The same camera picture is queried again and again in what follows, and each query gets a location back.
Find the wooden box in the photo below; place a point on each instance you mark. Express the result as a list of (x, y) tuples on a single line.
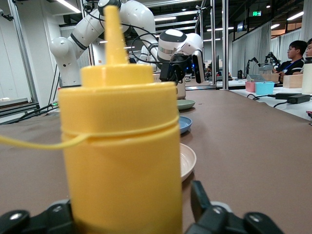
[(292, 81)]

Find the green exit sign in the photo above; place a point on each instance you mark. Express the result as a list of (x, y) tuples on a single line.
[(256, 13)]

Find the white cylindrical container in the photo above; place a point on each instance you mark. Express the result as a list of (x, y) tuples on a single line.
[(307, 78)]

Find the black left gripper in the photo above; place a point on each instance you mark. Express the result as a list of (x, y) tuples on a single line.
[(184, 62)]

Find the beige round plate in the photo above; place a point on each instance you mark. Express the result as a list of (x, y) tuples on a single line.
[(187, 161)]

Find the pale green round plate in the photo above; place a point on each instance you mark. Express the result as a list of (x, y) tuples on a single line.
[(186, 104)]

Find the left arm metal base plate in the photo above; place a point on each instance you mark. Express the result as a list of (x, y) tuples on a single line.
[(53, 112)]

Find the person in white shirt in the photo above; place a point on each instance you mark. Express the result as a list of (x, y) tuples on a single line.
[(309, 48)]

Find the light blue plastic bin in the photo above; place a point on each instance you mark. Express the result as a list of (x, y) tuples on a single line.
[(264, 89)]

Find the black power adapter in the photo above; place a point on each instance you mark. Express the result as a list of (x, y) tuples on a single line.
[(298, 98)]

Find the blue round plate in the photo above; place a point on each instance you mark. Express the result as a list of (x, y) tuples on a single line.
[(185, 124)]

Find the small black robot arm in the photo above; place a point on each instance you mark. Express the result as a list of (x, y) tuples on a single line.
[(272, 58)]

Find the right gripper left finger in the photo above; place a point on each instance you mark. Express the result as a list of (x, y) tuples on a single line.
[(36, 221)]

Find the aluminium frame post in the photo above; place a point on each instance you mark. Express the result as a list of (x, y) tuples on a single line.
[(226, 48), (24, 48)]

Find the seated person with glasses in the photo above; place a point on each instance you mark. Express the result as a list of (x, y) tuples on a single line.
[(296, 52)]

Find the pink plastic bin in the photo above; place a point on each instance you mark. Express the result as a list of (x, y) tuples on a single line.
[(250, 87)]

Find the yellow mustard squeeze bottle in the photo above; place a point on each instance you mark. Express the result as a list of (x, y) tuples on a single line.
[(122, 146)]

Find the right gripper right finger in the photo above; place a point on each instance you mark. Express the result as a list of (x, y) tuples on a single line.
[(219, 219)]

